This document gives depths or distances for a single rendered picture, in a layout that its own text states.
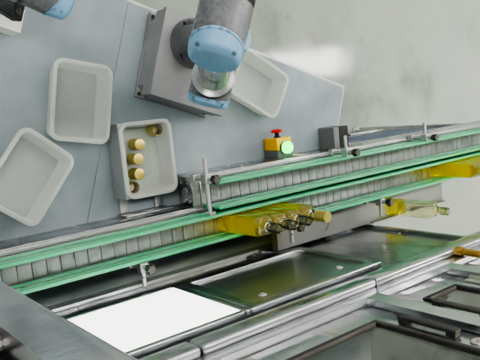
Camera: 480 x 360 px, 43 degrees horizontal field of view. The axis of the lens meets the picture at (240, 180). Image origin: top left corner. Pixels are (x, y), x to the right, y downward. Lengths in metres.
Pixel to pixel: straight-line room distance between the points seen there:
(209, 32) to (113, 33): 0.67
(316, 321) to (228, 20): 0.70
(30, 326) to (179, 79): 1.47
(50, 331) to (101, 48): 1.49
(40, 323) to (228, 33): 0.91
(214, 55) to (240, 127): 0.86
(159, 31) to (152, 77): 0.14
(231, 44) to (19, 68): 0.71
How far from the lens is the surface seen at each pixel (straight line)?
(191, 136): 1.99
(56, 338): 0.41
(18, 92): 1.75
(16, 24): 1.70
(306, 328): 1.43
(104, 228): 1.71
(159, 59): 1.82
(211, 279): 1.74
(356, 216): 2.33
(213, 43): 1.25
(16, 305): 0.49
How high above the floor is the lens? 2.42
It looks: 52 degrees down
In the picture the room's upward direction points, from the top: 93 degrees clockwise
